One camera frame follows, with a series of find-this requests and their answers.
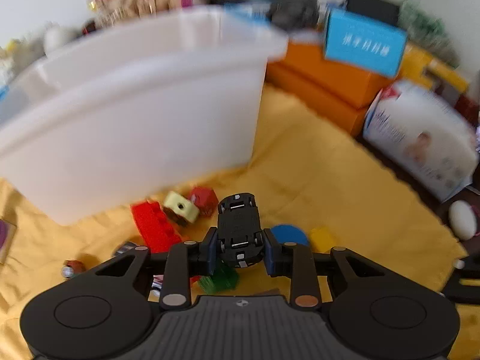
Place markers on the green patterned bag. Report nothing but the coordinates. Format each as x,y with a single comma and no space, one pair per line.
425,22

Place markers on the red building block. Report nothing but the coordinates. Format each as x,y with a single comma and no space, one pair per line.
153,225

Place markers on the small red and silver toy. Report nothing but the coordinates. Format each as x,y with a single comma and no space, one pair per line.
73,267

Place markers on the white plastic bin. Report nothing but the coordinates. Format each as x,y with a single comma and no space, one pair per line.
131,112

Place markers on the red cube block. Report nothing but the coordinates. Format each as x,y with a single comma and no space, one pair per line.
204,199

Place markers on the black toy car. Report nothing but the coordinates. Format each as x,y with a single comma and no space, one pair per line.
240,225

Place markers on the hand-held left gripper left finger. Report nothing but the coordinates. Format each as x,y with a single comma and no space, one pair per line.
210,250

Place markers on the white egg-shaped object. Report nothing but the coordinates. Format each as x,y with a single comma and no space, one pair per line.
463,219

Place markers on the orange box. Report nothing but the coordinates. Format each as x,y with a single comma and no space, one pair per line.
318,105
330,82

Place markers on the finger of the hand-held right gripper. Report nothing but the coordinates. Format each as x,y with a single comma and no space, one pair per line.
467,292

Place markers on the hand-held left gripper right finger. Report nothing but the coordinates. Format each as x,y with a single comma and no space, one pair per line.
270,255

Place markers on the purple card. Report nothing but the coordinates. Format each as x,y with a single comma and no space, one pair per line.
4,238

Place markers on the blue cardboard box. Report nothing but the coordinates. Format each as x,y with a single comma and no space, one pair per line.
363,45

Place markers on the green building block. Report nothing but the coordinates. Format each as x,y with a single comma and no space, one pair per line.
221,280

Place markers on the yellow cloth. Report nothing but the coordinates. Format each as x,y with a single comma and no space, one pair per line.
318,165

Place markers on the white box with baby print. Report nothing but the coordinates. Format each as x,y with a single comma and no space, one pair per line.
420,138

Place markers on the yellow box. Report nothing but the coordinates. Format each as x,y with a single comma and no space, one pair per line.
442,69

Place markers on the black box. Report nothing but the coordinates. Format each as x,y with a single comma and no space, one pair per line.
371,5

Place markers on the clear bag of crackers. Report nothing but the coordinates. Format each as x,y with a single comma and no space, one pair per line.
135,0

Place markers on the blue disc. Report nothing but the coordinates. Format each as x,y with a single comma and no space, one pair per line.
289,234

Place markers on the pale yellow block with hole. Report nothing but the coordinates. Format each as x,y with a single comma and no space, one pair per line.
180,208

